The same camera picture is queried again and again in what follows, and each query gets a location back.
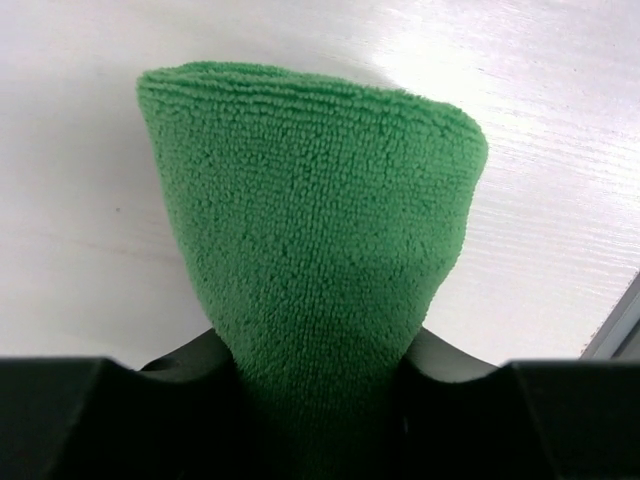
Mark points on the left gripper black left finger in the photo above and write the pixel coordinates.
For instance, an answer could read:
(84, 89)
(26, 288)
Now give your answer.
(94, 418)

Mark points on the aluminium mounting rail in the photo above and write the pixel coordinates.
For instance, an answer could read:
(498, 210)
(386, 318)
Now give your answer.
(618, 337)

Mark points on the green towel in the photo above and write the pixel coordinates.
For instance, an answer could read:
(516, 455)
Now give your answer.
(317, 218)

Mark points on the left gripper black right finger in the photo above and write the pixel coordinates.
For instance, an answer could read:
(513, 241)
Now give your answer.
(463, 418)

